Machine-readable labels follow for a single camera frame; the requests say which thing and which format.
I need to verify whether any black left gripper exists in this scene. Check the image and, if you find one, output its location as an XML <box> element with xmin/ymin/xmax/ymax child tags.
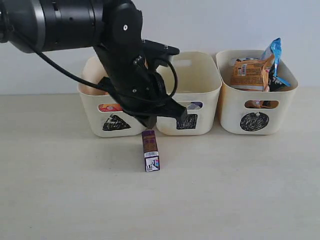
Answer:
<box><xmin>93</xmin><ymin>39</ymin><xmax>187</xmax><ymax>129</ymax></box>

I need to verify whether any white blue milk carton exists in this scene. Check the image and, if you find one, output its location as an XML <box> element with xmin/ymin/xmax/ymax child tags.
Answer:
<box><xmin>187</xmin><ymin>101</ymin><xmax>203</xmax><ymax>110</ymax></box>

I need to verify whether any purple drink carton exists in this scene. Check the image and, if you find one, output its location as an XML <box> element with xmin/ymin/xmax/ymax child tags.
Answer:
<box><xmin>141</xmin><ymin>130</ymin><xmax>160</xmax><ymax>172</ymax></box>

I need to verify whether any yellow chips can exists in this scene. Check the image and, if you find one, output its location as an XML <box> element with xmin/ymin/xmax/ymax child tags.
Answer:
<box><xmin>98</xmin><ymin>103</ymin><xmax>123</xmax><ymax>113</ymax></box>

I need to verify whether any orange noodle bag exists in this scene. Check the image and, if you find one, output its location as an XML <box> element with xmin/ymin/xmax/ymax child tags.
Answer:
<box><xmin>230</xmin><ymin>54</ymin><xmax>275</xmax><ymax>93</ymax></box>

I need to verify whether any blue noodle bag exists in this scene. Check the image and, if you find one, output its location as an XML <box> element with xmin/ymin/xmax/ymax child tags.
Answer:
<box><xmin>236</xmin><ymin>37</ymin><xmax>291</xmax><ymax>109</ymax></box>

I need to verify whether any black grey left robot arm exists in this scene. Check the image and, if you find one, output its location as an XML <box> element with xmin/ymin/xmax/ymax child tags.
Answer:
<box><xmin>0</xmin><ymin>0</ymin><xmax>187</xmax><ymax>129</ymax></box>

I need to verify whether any middle cream bin, square mark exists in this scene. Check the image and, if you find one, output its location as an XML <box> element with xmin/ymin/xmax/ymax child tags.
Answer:
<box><xmin>156</xmin><ymin>51</ymin><xmax>222</xmax><ymax>136</ymax></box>

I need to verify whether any left cream bin, triangle mark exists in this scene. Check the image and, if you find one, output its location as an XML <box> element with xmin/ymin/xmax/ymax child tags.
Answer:
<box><xmin>77</xmin><ymin>55</ymin><xmax>147</xmax><ymax>138</ymax></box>

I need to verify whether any right cream bin, circle mark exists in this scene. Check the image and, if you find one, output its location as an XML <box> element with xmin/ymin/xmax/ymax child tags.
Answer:
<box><xmin>215</xmin><ymin>50</ymin><xmax>299</xmax><ymax>135</ymax></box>

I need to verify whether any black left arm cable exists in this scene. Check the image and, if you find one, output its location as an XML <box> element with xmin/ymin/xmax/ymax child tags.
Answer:
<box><xmin>0</xmin><ymin>4</ymin><xmax>179</xmax><ymax>113</ymax></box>

